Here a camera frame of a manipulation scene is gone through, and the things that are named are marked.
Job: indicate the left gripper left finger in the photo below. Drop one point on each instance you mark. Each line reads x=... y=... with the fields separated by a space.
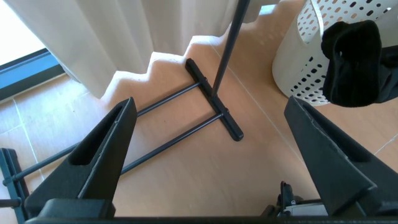
x=105 y=161

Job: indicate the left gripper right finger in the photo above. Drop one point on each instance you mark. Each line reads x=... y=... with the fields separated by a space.
x=329 y=168

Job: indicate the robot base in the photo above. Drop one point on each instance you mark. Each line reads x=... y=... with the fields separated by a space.
x=306 y=210

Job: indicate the white laundry basket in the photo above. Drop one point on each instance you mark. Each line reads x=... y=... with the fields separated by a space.
x=298 y=62

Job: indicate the black clothes rack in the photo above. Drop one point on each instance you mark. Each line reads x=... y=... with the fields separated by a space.
x=217 y=104

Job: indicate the black garment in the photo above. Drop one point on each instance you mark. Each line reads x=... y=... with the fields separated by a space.
x=351 y=62

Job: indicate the window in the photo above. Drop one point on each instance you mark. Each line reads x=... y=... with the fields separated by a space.
x=25 y=71

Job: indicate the beige curtain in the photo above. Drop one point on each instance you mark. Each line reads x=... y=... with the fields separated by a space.
x=109 y=31

